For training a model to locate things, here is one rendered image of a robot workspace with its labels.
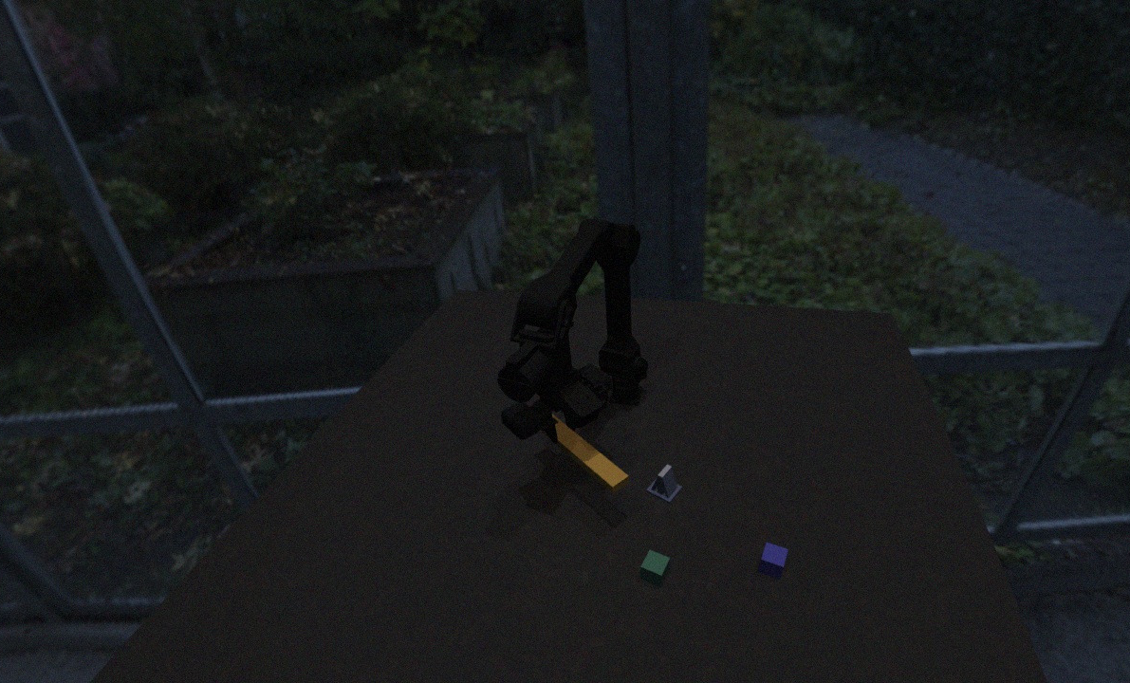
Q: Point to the green cube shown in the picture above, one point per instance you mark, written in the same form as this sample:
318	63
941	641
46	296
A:
655	568

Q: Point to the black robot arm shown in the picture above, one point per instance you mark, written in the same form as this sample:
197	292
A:
549	302

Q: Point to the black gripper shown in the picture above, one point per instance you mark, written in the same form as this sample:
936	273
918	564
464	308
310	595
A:
525	421

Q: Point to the orange bar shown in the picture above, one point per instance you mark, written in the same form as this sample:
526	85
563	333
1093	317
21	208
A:
591	460

